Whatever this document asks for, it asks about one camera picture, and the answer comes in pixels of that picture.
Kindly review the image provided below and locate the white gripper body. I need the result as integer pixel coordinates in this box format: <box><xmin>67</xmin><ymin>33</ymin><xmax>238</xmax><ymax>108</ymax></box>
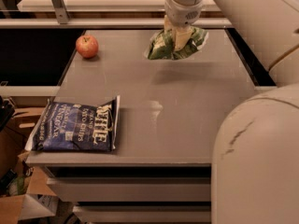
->
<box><xmin>164</xmin><ymin>0</ymin><xmax>203</xmax><ymax>26</ymax></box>

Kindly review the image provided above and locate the green jalapeno chip bag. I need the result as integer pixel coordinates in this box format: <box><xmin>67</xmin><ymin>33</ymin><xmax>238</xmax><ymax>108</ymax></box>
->
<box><xmin>144</xmin><ymin>27</ymin><xmax>208</xmax><ymax>60</ymax></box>

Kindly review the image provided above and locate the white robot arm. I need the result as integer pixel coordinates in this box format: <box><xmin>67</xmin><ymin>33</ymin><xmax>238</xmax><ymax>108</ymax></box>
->
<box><xmin>165</xmin><ymin>0</ymin><xmax>299</xmax><ymax>224</ymax></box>

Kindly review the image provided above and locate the blue kettle chip bag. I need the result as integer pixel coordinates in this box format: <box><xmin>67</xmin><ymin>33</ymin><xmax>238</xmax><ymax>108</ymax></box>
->
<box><xmin>25</xmin><ymin>96</ymin><xmax>120</xmax><ymax>152</ymax></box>

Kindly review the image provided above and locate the grey drawer cabinet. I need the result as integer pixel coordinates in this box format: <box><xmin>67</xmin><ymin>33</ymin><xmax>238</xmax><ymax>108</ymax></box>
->
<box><xmin>28</xmin><ymin>28</ymin><xmax>272</xmax><ymax>223</ymax></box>

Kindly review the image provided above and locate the red apple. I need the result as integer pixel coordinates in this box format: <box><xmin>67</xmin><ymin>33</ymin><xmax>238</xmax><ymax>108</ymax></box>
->
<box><xmin>76</xmin><ymin>35</ymin><xmax>99</xmax><ymax>59</ymax></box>

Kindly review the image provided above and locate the cardboard box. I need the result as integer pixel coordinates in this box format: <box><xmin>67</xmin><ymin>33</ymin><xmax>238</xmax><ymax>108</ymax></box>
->
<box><xmin>0</xmin><ymin>107</ymin><xmax>59</xmax><ymax>224</ymax></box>

